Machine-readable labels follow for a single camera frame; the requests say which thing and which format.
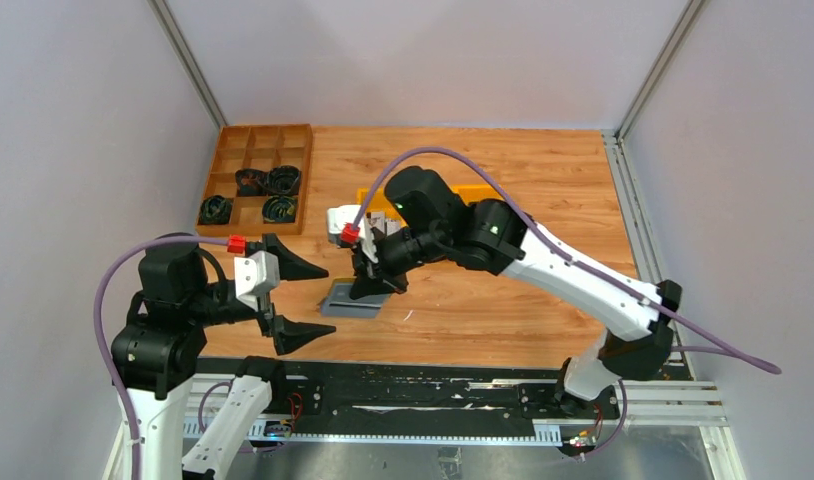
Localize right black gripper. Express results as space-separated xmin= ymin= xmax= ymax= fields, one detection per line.
xmin=348 ymin=224 xmax=448 ymax=298

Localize yellow leather card holder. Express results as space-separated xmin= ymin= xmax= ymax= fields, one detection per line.
xmin=319 ymin=278 xmax=390 ymax=319

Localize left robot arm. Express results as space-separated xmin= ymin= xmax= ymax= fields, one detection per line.
xmin=96 ymin=233 xmax=333 ymax=479

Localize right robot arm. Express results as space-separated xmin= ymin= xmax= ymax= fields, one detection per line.
xmin=350 ymin=166 xmax=681 ymax=418

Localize silver cards in bin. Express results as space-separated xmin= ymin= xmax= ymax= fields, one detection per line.
xmin=366 ymin=211 xmax=402 ymax=235

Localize left yellow bin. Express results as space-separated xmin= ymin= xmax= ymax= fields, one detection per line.
xmin=365 ymin=188 xmax=404 ymax=228

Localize yellow bin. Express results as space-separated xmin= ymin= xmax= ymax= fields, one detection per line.
xmin=365 ymin=188 xmax=404 ymax=228
xmin=452 ymin=184 xmax=504 ymax=204

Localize black coiled band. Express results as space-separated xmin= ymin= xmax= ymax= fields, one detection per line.
xmin=198 ymin=195 xmax=233 ymax=225
xmin=234 ymin=168 xmax=268 ymax=197
xmin=261 ymin=195 xmax=298 ymax=224
xmin=264 ymin=165 xmax=302 ymax=196

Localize wooden compartment tray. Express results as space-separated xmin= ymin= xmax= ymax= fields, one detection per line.
xmin=195 ymin=124 xmax=313 ymax=237

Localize right yellow bin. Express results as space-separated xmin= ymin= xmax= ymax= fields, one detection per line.
xmin=452 ymin=184 xmax=504 ymax=204

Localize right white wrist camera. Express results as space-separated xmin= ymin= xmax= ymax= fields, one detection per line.
xmin=326 ymin=204 xmax=373 ymax=248

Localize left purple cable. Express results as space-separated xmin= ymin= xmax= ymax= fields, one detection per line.
xmin=92 ymin=235 xmax=248 ymax=480

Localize purple cable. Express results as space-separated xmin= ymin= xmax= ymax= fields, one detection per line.
xmin=92 ymin=235 xmax=248 ymax=480
xmin=340 ymin=146 xmax=783 ymax=458

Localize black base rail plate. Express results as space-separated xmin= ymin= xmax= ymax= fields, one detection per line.
xmin=188 ymin=357 xmax=622 ymax=440

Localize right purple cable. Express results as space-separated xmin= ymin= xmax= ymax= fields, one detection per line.
xmin=340 ymin=146 xmax=783 ymax=458

